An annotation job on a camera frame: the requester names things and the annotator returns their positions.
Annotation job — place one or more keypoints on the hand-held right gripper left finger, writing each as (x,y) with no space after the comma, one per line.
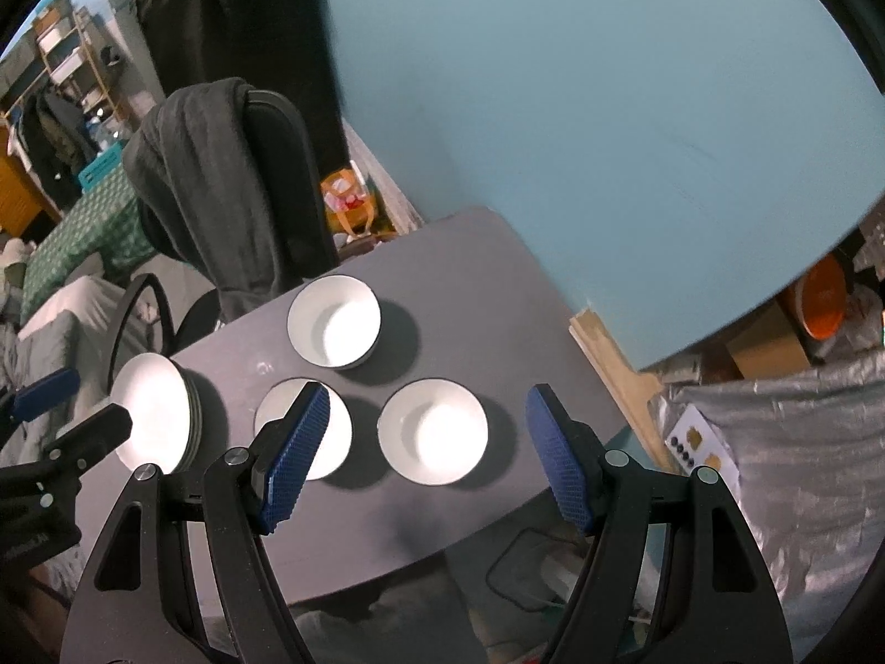
(297,456)

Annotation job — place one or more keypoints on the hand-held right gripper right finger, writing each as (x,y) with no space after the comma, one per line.
(560,456)

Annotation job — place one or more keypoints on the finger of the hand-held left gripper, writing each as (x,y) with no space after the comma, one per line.
(45,394)
(93,436)

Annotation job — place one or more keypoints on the white bowl with black rim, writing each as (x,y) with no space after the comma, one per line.
(334,324)
(276,404)
(432,436)

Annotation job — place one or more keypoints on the grey quilt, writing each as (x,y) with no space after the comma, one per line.
(27,353)

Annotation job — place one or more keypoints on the white duvet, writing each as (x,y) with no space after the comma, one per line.
(76,304)

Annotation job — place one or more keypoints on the wooden plank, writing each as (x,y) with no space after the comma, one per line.
(622,380)

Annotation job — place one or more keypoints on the clear plastic container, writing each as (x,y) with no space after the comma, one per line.
(525,567)

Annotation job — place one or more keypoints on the white sticker sheet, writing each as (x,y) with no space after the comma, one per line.
(698,449)

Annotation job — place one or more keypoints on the green checkered tablecloth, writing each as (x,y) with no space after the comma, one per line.
(90,228)

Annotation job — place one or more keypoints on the wooden louvered wardrobe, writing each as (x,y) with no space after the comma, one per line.
(17,200)

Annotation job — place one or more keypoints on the teal storage box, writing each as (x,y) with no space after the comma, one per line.
(102,169)

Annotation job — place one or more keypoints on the cardboard box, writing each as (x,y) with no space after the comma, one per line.
(764,346)

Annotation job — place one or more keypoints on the silver foil sheet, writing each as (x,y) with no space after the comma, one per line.
(795,463)

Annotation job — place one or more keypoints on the dark hanging clothes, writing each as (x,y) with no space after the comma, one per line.
(55,145)

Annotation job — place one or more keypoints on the orange snack packet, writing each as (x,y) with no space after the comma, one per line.
(346,204)

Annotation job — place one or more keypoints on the dark grey fleece robe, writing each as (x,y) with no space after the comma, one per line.
(200,173)

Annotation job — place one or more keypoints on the black office chair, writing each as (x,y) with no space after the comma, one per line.
(276,152)

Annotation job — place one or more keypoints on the orange plastic basin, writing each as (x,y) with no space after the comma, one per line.
(823,297)

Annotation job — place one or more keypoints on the wooden shelf rack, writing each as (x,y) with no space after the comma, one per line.
(69,55)

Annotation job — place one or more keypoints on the black puffer jacket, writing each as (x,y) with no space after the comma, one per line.
(235,21)

